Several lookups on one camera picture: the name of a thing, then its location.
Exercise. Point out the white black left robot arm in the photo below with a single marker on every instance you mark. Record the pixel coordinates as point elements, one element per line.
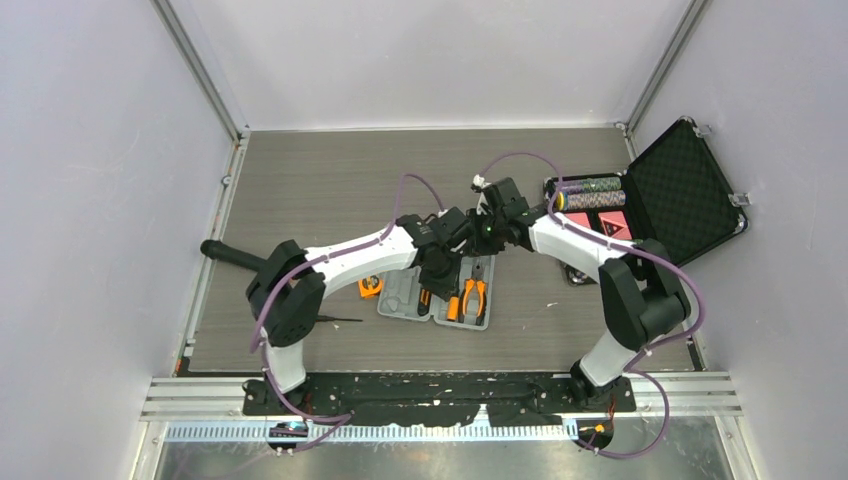
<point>287,293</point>

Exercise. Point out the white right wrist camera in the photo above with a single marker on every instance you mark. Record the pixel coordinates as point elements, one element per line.
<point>478,186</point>

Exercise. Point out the orange utility knife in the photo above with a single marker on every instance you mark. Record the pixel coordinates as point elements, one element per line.
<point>424,302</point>

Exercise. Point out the red playing card deck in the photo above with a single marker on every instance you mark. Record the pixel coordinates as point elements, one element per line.
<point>579,218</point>

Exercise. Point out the orange black pliers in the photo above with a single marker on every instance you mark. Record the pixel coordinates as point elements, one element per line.
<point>473,301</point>

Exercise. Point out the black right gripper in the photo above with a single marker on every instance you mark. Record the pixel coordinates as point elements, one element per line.
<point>478,247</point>

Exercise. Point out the orange phillips screwdriver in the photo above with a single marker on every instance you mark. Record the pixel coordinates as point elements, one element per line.
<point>323,319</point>

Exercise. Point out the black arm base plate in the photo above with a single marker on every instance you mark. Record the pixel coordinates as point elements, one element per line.
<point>437,399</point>

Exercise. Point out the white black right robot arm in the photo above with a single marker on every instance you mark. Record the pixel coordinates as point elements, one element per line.
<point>642,295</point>

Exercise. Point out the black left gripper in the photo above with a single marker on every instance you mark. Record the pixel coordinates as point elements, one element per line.
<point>443,287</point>

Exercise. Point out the orange tape measure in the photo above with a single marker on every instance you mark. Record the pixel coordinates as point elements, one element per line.
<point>370,287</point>

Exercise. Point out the black orange-tipped tool handle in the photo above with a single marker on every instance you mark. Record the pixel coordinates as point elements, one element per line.
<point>219,251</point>

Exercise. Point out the small orange screwdriver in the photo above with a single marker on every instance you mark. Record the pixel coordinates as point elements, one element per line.
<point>453,309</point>

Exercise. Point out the red card deck with triangle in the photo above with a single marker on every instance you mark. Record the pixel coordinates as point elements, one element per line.
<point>614,224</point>

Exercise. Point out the black aluminium poker chip case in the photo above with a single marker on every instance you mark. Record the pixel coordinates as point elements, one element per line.
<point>674,192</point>

